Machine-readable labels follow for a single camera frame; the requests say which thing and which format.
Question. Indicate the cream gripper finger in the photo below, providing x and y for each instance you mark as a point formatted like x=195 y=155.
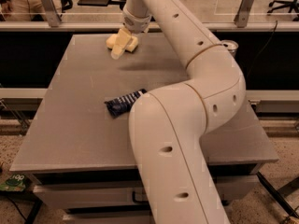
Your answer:
x=125 y=36

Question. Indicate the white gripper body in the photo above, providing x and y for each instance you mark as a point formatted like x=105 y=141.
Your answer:
x=135 y=22

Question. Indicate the yellow sponge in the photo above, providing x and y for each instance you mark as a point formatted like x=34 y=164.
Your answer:
x=132 y=44

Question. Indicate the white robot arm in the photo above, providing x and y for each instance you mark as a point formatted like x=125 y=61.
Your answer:
x=166 y=124

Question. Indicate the silver blue redbull can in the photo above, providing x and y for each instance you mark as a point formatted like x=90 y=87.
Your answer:
x=229 y=46

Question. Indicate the dark blue snack packet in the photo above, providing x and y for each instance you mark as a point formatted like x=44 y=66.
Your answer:
x=123 y=104

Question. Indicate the metal railing with posts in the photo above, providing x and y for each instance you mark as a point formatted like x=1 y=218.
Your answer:
x=62 y=24

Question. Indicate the seated person in background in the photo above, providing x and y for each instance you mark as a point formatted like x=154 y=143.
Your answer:
x=22 y=10

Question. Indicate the grey cabinet with drawers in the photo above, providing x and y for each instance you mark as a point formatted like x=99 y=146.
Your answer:
x=81 y=159

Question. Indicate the green chip bag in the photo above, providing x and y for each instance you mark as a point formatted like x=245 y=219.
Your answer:
x=14 y=183

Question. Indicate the black drawer handle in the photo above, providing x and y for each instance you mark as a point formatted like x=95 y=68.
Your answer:
x=138 y=198

